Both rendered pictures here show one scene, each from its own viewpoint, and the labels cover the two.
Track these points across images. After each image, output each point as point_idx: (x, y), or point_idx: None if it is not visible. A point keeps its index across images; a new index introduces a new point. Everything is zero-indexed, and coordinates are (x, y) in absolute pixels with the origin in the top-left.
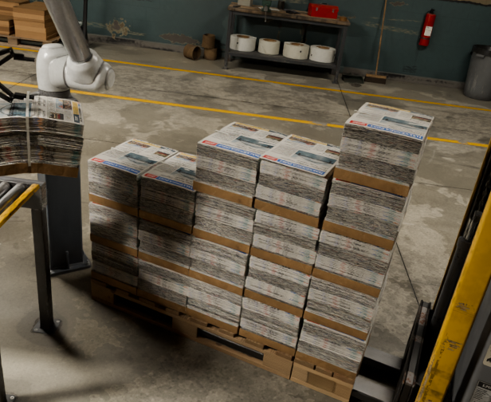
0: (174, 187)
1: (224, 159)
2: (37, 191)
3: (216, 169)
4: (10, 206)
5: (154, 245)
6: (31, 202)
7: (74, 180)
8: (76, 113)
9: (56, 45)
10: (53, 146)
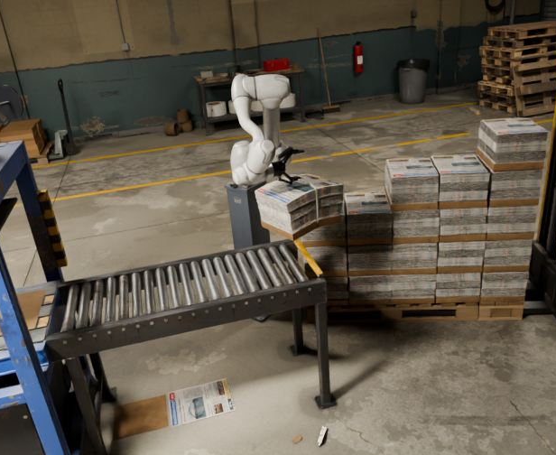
0: (375, 214)
1: (413, 182)
2: (294, 246)
3: (407, 191)
4: (307, 255)
5: (361, 262)
6: None
7: (267, 240)
8: (327, 180)
9: (246, 142)
10: (328, 204)
